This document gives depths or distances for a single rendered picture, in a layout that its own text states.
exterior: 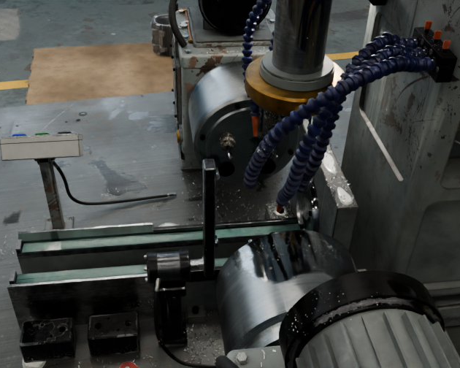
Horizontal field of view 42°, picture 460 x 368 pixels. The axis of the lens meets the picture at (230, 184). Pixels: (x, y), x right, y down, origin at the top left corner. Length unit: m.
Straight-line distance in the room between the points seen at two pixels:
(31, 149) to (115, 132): 0.54
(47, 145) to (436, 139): 0.82
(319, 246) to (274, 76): 0.29
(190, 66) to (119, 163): 0.39
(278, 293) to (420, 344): 0.33
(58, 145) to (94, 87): 2.10
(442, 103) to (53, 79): 2.85
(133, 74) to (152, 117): 1.64
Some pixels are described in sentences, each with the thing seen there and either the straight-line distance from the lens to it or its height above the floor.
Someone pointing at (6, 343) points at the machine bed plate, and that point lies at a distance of 1.35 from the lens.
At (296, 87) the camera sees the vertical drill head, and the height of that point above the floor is 1.34.
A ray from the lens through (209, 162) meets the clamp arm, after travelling 0.98.
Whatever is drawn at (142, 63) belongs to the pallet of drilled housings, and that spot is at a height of 0.15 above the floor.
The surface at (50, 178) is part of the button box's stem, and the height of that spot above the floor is 0.97.
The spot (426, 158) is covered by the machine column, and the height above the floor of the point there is 1.26.
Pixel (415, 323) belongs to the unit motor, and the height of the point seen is 1.35.
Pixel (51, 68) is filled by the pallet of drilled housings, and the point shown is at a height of 0.15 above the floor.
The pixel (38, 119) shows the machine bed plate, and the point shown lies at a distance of 1.99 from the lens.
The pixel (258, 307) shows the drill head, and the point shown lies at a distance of 0.90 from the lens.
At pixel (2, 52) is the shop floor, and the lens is 4.33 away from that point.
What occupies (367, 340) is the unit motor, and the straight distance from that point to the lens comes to 0.62.
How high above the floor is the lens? 1.83
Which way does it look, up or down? 39 degrees down
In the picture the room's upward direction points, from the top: 2 degrees clockwise
